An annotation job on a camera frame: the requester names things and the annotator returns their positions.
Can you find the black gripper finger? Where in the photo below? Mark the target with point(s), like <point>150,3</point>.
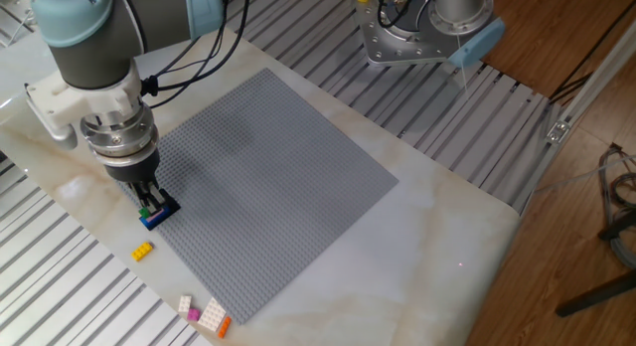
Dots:
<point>156,194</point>
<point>140,194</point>

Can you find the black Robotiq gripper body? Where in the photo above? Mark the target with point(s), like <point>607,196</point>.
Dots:
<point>131,172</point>

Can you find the dark navy Lego plate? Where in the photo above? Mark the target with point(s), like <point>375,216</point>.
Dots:
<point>173,207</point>

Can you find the blue Lego brick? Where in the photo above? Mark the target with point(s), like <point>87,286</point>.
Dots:
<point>149,224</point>

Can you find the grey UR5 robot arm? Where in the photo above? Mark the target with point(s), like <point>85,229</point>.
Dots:
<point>89,62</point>

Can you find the yellow Lego brick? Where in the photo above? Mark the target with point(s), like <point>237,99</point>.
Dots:
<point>142,251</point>

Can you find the grey Lego baseplate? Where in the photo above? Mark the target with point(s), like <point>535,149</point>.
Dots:
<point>268,187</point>

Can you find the small white Lego brick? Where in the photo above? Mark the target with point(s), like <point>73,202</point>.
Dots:
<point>185,303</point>

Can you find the small magenta Lego brick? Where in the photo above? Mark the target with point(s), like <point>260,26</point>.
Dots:
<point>193,314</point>

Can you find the large white Lego plate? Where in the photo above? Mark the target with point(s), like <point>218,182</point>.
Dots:
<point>212,315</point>

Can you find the orange Lego brick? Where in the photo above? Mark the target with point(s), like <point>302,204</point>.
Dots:
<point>225,327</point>

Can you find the perforated aluminium plate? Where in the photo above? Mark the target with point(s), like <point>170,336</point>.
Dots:
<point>17,10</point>

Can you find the marble pattern board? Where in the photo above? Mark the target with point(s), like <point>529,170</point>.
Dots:
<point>397,261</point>

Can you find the white zip tie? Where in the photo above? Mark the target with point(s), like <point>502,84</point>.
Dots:
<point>463,67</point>

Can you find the black stand legs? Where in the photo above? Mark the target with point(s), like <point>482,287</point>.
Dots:
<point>596,296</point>

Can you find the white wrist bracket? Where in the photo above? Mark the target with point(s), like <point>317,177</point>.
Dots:
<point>99,100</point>

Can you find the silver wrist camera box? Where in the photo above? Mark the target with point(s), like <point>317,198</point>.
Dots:
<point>59,134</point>

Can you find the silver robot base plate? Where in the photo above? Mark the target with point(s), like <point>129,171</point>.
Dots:
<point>397,50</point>

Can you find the silver corner bracket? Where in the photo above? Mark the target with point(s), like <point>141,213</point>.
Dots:
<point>557,132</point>

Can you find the aluminium frame profile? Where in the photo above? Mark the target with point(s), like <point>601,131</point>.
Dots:
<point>596,77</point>

